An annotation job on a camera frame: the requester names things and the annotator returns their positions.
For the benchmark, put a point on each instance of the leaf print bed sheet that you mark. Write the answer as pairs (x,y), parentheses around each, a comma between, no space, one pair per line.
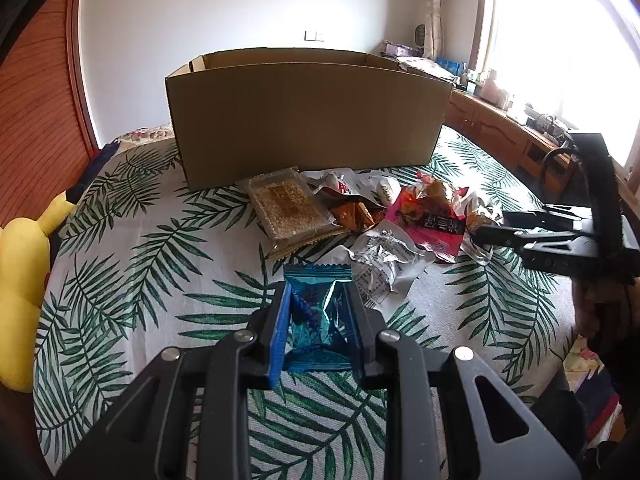
(145,264)

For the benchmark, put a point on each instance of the wall switch plate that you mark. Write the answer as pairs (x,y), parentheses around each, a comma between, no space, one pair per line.
(313,36)

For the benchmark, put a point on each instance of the blue foil snack packet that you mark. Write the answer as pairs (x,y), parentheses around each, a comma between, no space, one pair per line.
(321,329)

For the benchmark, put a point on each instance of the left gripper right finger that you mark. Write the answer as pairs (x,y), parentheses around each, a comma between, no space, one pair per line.
(448,408)

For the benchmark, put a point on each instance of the white red snack packet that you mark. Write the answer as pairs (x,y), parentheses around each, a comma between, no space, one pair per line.
(376,186)

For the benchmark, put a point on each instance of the clear sesame snack pack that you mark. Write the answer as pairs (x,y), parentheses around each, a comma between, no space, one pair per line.
(289,212)

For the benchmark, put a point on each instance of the pink red snack bag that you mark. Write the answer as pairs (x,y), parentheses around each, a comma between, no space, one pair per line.
(430,211)

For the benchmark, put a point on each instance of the silver white snack wrapper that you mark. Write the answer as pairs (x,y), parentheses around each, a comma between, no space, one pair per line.
(385,263)

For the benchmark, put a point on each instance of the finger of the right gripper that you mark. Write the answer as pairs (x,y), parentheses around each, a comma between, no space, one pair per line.
(550,217)
(517,238)

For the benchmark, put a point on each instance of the white patterned curtain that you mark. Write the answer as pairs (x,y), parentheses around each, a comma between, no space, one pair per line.
(434,29)

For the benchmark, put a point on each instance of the brown cardboard box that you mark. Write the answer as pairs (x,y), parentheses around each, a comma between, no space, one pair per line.
(238,113)

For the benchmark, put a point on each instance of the wooden side cabinet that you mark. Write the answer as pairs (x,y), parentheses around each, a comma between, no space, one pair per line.
(518,148)

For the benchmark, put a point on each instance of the clear bun snack pack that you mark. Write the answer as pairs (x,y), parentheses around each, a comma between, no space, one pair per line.
(478,211)

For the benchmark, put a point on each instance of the orange brown snack packet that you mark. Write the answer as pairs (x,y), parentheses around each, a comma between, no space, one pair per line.
(356,215)

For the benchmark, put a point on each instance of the yellow plush toy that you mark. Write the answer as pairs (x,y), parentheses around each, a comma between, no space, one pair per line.
(24,270)

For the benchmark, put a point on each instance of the floral quilt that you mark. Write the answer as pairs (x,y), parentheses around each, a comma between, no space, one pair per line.
(144,136)

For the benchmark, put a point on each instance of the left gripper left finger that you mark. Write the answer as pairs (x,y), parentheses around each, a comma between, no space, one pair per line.
(145,433)

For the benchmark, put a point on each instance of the wooden wardrobe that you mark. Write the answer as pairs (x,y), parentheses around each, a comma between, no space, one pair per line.
(47,138)

